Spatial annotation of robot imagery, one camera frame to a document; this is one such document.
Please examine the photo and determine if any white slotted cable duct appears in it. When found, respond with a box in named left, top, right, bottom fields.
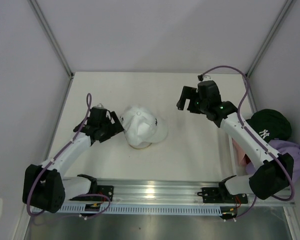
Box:
left=58, top=203, right=235, bottom=216

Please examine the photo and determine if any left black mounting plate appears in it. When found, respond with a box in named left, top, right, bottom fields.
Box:
left=96, top=185, right=114, bottom=201

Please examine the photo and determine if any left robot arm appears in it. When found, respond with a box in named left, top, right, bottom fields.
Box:
left=22, top=106, right=124, bottom=215

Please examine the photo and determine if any purple LA baseball cap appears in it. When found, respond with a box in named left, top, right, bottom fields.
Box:
left=257, top=139, right=300, bottom=188

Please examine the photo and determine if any left aluminium frame post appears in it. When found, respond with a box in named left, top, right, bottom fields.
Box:
left=27, top=0, right=75, bottom=77

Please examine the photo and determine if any gold wire hat stand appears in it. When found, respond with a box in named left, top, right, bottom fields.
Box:
left=129, top=142, right=152, bottom=150

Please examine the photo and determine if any pink baseball cap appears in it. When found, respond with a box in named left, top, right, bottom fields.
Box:
left=232, top=140, right=251, bottom=167

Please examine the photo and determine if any black mounting plate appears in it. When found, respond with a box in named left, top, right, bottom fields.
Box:
left=201, top=187, right=224, bottom=204
left=96, top=185, right=114, bottom=201

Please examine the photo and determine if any dark green baseball cap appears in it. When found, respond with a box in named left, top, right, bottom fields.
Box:
left=246, top=109, right=292, bottom=143

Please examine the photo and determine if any aluminium frame post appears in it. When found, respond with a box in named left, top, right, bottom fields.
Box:
left=27, top=0, right=75, bottom=77
left=244, top=0, right=299, bottom=77

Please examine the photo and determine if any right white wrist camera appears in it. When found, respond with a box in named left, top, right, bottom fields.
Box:
left=197, top=74, right=215, bottom=86

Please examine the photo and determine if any white baseball cap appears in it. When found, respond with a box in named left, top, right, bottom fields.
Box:
left=119, top=105, right=169, bottom=146

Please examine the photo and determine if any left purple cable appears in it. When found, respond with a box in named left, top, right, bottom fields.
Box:
left=26, top=92, right=111, bottom=218

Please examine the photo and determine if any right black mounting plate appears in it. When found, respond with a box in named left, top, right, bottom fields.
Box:
left=201, top=187, right=224, bottom=204

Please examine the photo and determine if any right aluminium frame post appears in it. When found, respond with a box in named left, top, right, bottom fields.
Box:
left=244, top=0, right=299, bottom=77

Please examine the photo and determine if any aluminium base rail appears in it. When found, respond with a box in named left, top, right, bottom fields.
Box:
left=59, top=177, right=296, bottom=208

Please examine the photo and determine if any white plastic basket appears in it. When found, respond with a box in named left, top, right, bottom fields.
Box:
left=228, top=136, right=247, bottom=176

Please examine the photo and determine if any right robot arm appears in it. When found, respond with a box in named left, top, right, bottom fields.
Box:
left=176, top=80, right=295, bottom=202

